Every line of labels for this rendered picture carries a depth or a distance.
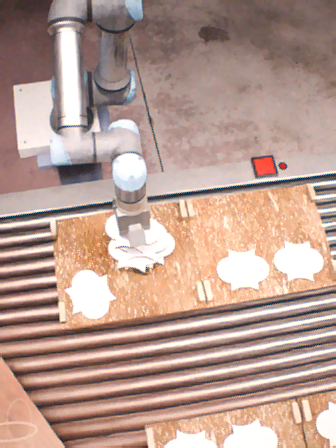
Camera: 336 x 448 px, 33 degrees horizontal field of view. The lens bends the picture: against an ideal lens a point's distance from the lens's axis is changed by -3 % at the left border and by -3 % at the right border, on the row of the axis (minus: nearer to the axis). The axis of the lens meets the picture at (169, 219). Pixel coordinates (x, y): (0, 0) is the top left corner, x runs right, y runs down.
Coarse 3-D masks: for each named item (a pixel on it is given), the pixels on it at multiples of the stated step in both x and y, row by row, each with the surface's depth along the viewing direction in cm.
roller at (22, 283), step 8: (328, 240) 176; (0, 280) 167; (8, 280) 166; (16, 280) 166; (24, 280) 167; (32, 280) 167; (40, 280) 167; (48, 280) 167; (56, 280) 167; (0, 288) 166; (8, 288) 166; (16, 288) 166; (24, 288) 167; (32, 288) 167; (40, 288) 168
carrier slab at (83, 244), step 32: (64, 224) 174; (96, 224) 174; (160, 224) 175; (64, 256) 169; (96, 256) 169; (192, 256) 170; (64, 288) 164; (128, 288) 165; (160, 288) 165; (192, 288) 165; (96, 320) 160; (128, 320) 161
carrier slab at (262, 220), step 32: (256, 192) 181; (288, 192) 181; (192, 224) 175; (224, 224) 175; (256, 224) 176; (288, 224) 176; (320, 224) 176; (224, 256) 170; (224, 288) 165; (288, 288) 166; (320, 288) 167
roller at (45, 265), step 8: (328, 224) 178; (0, 264) 169; (8, 264) 169; (16, 264) 169; (24, 264) 169; (32, 264) 169; (40, 264) 169; (48, 264) 169; (0, 272) 168; (8, 272) 168; (16, 272) 169; (24, 272) 169; (32, 272) 170; (40, 272) 170
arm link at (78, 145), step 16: (64, 0) 137; (80, 0) 137; (48, 16) 139; (64, 16) 136; (80, 16) 139; (64, 32) 137; (80, 32) 140; (64, 48) 137; (80, 48) 139; (64, 64) 137; (80, 64) 139; (64, 80) 137; (80, 80) 138; (64, 96) 136; (80, 96) 138; (64, 112) 136; (80, 112) 137; (64, 128) 136; (80, 128) 137; (64, 144) 135; (80, 144) 136; (64, 160) 137; (80, 160) 138; (96, 160) 139
